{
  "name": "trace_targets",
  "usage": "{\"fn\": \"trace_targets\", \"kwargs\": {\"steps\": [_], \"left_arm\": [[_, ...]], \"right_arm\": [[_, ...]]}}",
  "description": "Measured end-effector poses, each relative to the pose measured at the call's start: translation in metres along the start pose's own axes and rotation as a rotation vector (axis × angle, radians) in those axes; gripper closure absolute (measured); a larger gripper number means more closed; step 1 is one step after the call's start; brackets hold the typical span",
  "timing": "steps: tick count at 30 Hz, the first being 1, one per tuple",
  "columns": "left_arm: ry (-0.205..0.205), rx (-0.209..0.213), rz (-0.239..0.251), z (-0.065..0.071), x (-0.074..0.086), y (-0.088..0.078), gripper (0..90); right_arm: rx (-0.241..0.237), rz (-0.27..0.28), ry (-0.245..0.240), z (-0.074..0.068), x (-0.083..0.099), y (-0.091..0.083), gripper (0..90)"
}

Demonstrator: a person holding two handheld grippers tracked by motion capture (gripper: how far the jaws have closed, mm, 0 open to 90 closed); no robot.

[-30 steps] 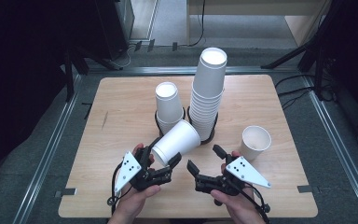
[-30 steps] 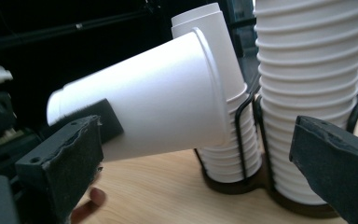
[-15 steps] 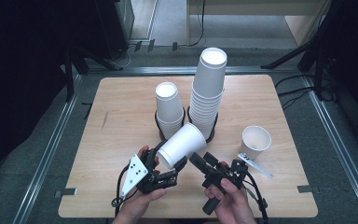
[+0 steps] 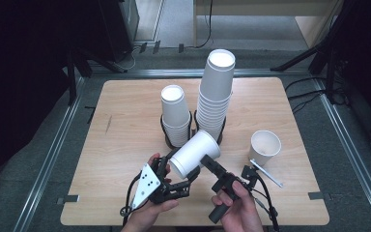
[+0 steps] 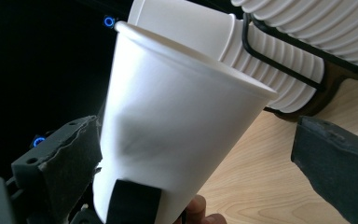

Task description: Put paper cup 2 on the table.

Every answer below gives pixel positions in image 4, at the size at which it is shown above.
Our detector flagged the light wooden furniture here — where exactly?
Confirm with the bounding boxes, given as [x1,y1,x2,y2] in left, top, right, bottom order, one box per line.
[192,0,346,49]

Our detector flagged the black tripod stand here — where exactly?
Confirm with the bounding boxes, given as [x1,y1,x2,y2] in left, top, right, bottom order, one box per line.
[270,0,352,104]

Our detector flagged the short stack of white cups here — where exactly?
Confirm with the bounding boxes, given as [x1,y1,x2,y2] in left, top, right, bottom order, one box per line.
[160,84,192,149]

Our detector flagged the grey tape strip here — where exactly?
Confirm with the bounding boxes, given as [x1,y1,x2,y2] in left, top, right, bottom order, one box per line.
[56,194,80,206]
[307,190,325,201]

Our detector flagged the tall stack of white cups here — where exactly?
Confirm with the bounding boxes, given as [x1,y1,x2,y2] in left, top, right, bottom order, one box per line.
[195,48,236,143]

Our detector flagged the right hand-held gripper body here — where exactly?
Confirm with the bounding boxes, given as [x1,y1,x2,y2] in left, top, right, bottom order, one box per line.
[208,159,284,225]

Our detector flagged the metal floor rail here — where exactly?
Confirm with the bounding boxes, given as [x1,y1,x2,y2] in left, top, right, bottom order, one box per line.
[90,68,317,78]
[313,76,371,232]
[13,76,85,232]

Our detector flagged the black tape strip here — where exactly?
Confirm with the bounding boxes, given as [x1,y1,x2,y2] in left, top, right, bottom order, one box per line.
[84,105,97,125]

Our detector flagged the person's right hand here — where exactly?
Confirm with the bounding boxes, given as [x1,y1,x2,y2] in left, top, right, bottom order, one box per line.
[211,180,265,229]

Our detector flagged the black wire cup holder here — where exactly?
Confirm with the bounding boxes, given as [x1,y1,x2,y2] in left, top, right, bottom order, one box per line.
[159,109,227,151]

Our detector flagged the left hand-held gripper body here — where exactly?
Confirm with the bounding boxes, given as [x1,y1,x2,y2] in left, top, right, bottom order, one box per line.
[130,156,192,211]

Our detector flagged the black hanging cable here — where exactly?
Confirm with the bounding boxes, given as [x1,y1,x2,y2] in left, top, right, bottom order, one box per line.
[194,0,214,49]

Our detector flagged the black metal stand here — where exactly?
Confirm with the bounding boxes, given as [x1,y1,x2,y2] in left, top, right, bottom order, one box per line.
[66,47,93,105]

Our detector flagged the black cabinet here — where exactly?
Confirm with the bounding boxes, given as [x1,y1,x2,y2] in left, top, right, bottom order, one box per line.
[98,0,140,63]

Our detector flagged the white paper cup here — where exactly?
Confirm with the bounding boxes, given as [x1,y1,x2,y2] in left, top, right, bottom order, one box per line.
[248,130,282,167]
[168,130,222,180]

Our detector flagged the person's left hand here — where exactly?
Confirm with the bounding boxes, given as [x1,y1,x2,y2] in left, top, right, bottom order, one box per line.
[121,153,180,230]

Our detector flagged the black floor cables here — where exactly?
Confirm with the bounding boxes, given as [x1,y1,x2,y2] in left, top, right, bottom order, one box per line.
[284,76,349,114]

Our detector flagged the white floor cable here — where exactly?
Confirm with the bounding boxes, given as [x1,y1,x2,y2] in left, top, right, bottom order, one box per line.
[119,44,143,71]

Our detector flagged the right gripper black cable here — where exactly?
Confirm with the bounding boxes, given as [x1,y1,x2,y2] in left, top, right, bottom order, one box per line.
[247,173,280,232]

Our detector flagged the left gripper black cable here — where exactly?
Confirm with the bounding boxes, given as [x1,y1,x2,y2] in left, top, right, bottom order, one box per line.
[119,172,143,227]

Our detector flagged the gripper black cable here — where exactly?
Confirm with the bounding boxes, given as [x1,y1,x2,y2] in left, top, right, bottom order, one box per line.
[247,173,280,232]
[119,172,143,227]

